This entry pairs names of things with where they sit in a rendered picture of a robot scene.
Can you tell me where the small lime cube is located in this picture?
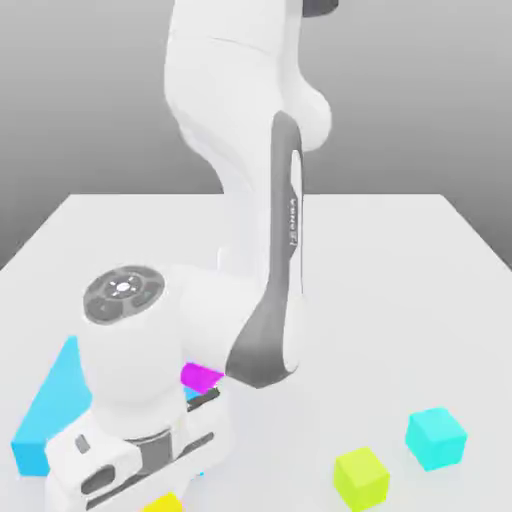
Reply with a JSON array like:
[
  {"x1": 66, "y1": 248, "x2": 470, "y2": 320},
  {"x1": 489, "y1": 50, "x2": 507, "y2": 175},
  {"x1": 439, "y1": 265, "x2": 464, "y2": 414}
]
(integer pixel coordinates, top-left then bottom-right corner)
[{"x1": 333, "y1": 445, "x2": 392, "y2": 512}]

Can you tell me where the small yellow cube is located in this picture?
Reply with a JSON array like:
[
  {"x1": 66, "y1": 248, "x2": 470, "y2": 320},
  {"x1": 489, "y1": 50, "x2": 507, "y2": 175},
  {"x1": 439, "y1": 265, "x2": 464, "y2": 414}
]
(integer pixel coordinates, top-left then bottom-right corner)
[{"x1": 140, "y1": 492, "x2": 184, "y2": 512}]

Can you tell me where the small magenta cube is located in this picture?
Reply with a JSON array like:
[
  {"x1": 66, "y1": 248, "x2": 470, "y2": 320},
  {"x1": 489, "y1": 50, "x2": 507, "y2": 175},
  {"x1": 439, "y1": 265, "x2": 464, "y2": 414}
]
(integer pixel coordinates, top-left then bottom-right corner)
[{"x1": 179, "y1": 361, "x2": 226, "y2": 396}]

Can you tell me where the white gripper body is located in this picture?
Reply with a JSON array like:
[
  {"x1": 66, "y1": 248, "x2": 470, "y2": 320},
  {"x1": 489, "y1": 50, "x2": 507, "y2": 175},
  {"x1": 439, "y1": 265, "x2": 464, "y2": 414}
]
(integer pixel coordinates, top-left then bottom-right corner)
[{"x1": 84, "y1": 404, "x2": 236, "y2": 512}]

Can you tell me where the small cyan cube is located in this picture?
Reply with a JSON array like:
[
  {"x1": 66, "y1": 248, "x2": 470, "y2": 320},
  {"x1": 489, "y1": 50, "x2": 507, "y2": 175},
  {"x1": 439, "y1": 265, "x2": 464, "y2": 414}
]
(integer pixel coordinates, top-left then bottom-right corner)
[{"x1": 404, "y1": 406, "x2": 469, "y2": 473}]

